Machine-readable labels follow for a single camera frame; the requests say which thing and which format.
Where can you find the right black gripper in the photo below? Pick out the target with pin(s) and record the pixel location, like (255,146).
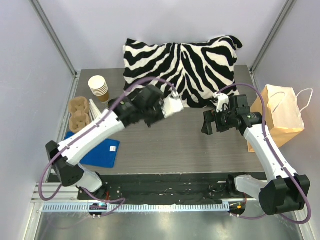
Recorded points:
(216,121)

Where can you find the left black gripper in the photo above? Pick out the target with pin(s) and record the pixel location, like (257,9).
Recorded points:
(155,110)

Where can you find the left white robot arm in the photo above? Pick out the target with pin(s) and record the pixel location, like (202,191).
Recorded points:
(65,156)

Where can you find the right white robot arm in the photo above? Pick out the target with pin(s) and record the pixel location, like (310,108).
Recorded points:
(285,190)

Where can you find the brown paper takeout bag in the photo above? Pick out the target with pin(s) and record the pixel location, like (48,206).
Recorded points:
(283,115)

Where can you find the zebra print pillow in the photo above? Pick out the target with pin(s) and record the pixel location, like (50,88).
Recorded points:
(196,70)

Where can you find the white paper straws bundle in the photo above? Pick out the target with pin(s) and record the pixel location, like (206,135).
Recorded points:
(94,112)

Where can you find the stack of paper cups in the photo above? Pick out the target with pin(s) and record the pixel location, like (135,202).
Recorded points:
(99,88)

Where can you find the blue folded cloth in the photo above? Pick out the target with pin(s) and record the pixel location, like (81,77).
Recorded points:
(103,155)

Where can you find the cardboard cup carrier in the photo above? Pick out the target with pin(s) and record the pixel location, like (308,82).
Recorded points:
(78,108)

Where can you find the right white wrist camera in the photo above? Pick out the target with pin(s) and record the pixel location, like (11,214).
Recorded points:
(222,99)

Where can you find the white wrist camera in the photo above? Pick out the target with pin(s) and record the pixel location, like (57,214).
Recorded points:
(222,99)
(172,105)

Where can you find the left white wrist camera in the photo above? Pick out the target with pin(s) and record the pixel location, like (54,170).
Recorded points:
(172,105)

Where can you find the aluminium frame rail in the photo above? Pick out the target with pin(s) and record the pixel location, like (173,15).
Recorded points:
(65,194)

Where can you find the white slotted cable duct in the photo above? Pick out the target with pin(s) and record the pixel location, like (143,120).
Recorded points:
(77,207)

